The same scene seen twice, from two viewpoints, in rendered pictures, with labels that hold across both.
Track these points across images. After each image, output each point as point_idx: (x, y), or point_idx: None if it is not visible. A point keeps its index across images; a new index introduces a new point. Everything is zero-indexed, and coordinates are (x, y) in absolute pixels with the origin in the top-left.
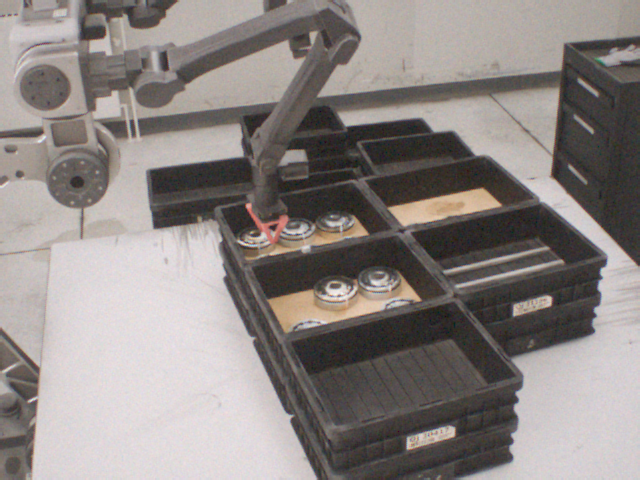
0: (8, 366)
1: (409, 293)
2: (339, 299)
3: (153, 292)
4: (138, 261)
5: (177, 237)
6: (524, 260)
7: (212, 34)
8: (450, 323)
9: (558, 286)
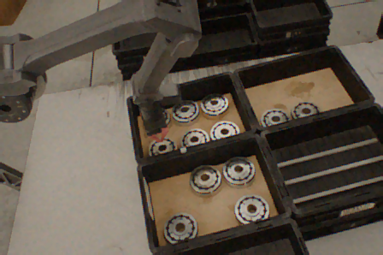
0: (14, 181)
1: (261, 182)
2: (206, 192)
3: (96, 144)
4: (91, 114)
5: (118, 92)
6: (355, 151)
7: (50, 32)
8: (287, 232)
9: (381, 196)
